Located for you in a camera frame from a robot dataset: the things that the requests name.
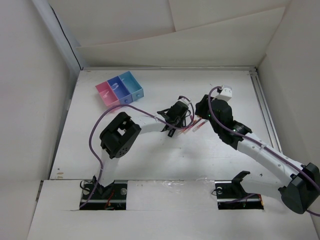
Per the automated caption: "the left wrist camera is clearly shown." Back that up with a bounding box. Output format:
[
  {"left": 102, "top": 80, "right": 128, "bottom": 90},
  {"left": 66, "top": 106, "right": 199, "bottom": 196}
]
[{"left": 178, "top": 95, "right": 191, "bottom": 106}]

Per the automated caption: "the blue cap black highlighter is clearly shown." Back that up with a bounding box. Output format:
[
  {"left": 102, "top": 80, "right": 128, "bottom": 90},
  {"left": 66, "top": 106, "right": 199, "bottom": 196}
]
[{"left": 167, "top": 129, "right": 176, "bottom": 138}]

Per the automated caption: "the purple-blue drawer box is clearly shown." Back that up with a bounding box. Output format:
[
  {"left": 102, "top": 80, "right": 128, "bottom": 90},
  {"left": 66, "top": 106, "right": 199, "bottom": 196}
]
[{"left": 107, "top": 76, "right": 133, "bottom": 104}]

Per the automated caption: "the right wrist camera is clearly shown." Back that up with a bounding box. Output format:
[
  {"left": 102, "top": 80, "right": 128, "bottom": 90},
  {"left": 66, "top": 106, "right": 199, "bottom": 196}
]
[{"left": 215, "top": 85, "right": 233, "bottom": 102}]

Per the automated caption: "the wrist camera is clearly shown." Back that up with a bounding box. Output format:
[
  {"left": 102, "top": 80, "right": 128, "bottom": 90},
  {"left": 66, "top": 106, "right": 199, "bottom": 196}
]
[
  {"left": 215, "top": 85, "right": 233, "bottom": 102},
  {"left": 178, "top": 95, "right": 191, "bottom": 106}
]

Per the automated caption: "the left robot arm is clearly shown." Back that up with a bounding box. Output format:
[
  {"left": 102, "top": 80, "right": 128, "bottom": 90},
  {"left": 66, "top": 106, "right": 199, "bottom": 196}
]
[{"left": 92, "top": 96, "right": 195, "bottom": 200}]

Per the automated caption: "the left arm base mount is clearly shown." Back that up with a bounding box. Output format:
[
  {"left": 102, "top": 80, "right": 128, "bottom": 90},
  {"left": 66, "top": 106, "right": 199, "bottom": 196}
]
[{"left": 79, "top": 176, "right": 128, "bottom": 211}]

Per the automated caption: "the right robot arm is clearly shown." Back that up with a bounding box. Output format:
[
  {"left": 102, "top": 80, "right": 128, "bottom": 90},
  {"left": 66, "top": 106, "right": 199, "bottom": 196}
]
[{"left": 195, "top": 95, "right": 320, "bottom": 214}]

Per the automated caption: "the light blue drawer box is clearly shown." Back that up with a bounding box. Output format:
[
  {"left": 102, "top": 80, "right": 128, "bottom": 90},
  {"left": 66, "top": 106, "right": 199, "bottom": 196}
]
[{"left": 119, "top": 71, "right": 144, "bottom": 102}]

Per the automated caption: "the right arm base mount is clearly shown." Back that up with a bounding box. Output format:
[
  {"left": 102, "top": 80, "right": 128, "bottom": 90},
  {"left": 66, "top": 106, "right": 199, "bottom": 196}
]
[{"left": 211, "top": 171, "right": 264, "bottom": 210}]

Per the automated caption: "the pink drawer box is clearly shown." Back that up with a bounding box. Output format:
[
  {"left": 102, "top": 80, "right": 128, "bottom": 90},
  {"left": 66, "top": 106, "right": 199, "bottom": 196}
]
[{"left": 95, "top": 81, "right": 120, "bottom": 109}]

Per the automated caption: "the red gel pen refill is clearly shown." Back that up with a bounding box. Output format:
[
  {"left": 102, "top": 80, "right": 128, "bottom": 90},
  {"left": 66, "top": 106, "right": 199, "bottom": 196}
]
[{"left": 192, "top": 120, "right": 208, "bottom": 132}]

